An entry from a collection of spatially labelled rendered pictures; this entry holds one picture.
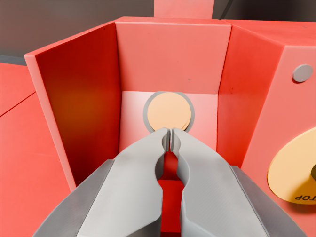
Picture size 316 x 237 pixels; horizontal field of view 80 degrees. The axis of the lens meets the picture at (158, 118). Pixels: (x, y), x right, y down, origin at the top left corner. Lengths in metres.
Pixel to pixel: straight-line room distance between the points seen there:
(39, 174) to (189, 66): 0.35
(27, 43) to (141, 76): 0.93
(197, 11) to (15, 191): 0.70
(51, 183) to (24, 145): 0.14
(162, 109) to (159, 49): 0.05
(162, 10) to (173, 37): 0.59
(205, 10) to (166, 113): 0.62
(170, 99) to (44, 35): 0.90
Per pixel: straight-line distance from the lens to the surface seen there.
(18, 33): 1.08
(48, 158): 0.46
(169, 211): 0.36
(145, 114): 0.18
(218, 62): 0.17
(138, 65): 0.17
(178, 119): 0.16
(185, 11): 0.75
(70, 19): 0.96
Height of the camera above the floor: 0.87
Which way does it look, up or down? 58 degrees down
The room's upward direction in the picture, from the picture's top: 176 degrees counter-clockwise
